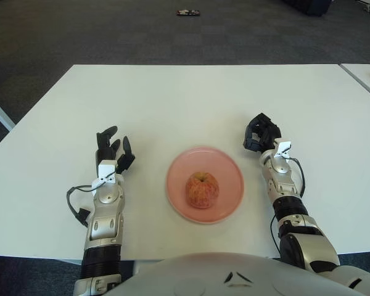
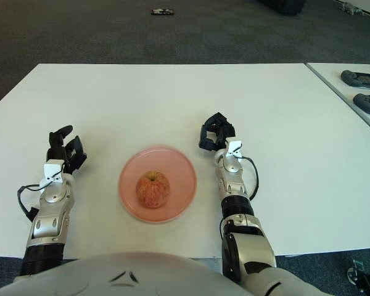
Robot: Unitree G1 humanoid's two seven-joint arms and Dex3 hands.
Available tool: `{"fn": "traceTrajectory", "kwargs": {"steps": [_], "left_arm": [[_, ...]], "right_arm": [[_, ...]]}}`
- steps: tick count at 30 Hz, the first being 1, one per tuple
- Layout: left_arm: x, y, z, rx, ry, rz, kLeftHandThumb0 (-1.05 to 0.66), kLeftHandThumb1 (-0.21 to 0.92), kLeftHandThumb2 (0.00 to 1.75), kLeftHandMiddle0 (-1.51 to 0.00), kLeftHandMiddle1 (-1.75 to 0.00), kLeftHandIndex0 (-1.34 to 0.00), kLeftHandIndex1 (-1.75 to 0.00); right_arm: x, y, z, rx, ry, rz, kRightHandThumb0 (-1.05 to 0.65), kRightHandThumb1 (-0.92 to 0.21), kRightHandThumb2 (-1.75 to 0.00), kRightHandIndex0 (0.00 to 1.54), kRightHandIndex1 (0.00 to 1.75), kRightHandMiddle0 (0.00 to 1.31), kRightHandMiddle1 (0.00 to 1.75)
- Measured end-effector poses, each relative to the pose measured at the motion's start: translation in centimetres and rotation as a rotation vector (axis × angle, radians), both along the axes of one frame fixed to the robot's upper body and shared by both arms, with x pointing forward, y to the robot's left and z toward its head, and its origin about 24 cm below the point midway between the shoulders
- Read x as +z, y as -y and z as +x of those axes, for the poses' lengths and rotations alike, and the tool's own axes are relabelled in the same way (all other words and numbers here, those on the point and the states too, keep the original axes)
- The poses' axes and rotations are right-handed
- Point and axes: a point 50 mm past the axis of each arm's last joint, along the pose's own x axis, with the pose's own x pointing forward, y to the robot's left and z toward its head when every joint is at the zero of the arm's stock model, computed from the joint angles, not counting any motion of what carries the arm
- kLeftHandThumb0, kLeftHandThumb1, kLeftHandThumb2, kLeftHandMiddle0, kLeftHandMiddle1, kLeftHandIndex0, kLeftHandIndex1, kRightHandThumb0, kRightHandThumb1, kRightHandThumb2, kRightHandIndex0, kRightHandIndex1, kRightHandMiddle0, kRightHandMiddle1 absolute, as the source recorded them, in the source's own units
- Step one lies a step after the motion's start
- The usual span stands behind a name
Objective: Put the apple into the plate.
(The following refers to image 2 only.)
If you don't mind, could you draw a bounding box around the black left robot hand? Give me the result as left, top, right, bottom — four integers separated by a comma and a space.
44, 124, 88, 183

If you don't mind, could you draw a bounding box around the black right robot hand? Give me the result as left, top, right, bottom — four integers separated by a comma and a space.
198, 112, 244, 158

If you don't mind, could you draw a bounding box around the red yellow apple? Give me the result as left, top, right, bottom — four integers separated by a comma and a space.
136, 170, 171, 209

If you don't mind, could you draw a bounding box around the round pink plate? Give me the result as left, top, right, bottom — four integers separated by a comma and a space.
118, 145, 199, 224

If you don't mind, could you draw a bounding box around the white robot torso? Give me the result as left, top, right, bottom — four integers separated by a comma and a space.
0, 251, 255, 296

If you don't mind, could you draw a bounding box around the black bulky floor object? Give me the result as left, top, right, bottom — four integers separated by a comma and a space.
258, 0, 306, 16

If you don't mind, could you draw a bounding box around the dark grey handheld controller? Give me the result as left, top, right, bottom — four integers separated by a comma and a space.
353, 93, 370, 115
340, 70, 370, 91

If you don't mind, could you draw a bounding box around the small grey floor toy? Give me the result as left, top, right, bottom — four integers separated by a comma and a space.
339, 1, 364, 15

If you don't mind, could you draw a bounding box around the metal table clamp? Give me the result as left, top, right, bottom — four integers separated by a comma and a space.
347, 258, 370, 287

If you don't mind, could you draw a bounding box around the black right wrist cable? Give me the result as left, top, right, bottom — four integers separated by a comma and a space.
239, 156, 260, 201

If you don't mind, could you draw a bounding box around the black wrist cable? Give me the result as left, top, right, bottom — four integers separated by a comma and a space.
17, 184, 46, 221
239, 156, 260, 201

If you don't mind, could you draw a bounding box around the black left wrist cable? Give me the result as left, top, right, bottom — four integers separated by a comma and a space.
17, 184, 46, 221

